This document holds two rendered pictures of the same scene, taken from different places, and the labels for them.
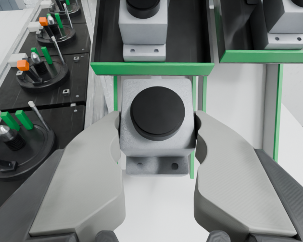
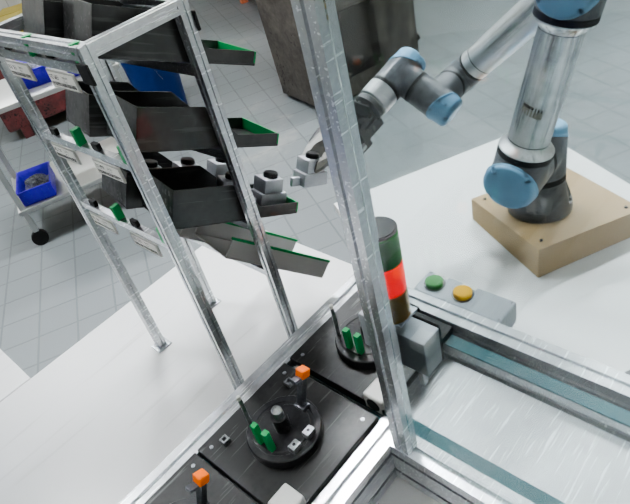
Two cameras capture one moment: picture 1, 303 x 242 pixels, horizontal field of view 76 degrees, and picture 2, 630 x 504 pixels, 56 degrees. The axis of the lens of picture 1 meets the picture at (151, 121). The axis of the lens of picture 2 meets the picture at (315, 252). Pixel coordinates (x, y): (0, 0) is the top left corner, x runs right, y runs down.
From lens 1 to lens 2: 1.30 m
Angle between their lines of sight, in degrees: 78
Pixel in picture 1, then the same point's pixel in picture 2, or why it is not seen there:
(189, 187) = (290, 293)
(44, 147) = (352, 321)
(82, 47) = (187, 474)
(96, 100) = (273, 362)
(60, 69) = (264, 415)
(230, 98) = not seen: hidden behind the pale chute
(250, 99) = not seen: hidden behind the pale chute
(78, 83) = (265, 393)
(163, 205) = (318, 294)
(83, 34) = not seen: outside the picture
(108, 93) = (278, 283)
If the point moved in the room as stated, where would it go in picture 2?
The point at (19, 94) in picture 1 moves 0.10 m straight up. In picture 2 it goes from (332, 420) to (321, 386)
